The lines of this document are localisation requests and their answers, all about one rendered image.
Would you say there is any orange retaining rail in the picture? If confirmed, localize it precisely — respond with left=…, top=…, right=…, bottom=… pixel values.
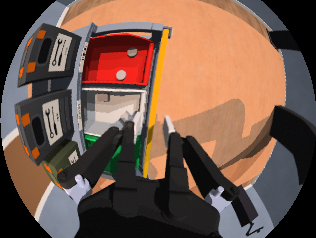
left=143, top=29, right=169, bottom=178

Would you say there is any red open bin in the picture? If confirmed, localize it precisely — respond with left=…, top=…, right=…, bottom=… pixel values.
left=82, top=33, right=155, bottom=85

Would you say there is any green bin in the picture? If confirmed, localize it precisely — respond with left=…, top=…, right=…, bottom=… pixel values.
left=83, top=133, right=142, bottom=174

